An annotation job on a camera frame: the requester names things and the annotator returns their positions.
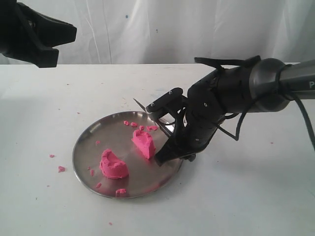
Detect round steel plate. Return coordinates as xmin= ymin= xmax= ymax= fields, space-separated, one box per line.
xmin=72 ymin=111 xmax=182 ymax=199

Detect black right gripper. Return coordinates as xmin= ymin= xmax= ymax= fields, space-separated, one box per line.
xmin=155 ymin=98 xmax=224 ymax=166

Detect pink sand crumb large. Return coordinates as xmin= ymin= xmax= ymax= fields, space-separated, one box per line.
xmin=58 ymin=166 xmax=65 ymax=173

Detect black knife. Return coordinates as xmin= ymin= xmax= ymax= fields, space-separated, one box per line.
xmin=133 ymin=98 xmax=172 ymax=138

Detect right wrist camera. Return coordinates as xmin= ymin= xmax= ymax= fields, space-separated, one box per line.
xmin=146 ymin=88 xmax=183 ymax=119

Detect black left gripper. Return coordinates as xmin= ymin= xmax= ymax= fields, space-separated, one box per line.
xmin=0 ymin=0 xmax=77 ymax=68

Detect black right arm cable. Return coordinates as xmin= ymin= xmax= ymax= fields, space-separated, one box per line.
xmin=194 ymin=55 xmax=315 ymax=148

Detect white backdrop curtain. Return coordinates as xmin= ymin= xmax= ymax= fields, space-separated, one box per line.
xmin=0 ymin=0 xmax=315 ymax=66

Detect cut pink dough piece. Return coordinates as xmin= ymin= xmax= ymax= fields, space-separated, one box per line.
xmin=131 ymin=130 xmax=156 ymax=160

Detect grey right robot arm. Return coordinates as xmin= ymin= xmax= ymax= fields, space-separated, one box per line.
xmin=146 ymin=56 xmax=315 ymax=165

